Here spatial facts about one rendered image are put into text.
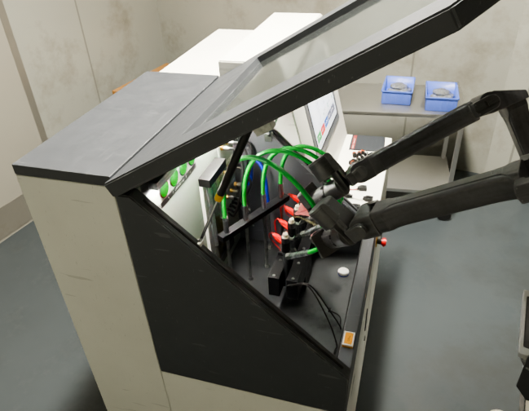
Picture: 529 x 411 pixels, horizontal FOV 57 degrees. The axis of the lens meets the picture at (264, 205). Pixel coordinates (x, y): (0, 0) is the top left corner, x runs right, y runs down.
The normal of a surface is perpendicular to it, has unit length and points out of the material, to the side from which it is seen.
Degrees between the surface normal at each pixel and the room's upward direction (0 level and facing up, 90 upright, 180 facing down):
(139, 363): 90
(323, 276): 0
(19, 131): 90
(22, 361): 0
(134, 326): 90
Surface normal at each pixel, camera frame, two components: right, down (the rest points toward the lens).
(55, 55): 0.90, 0.22
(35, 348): -0.04, -0.83
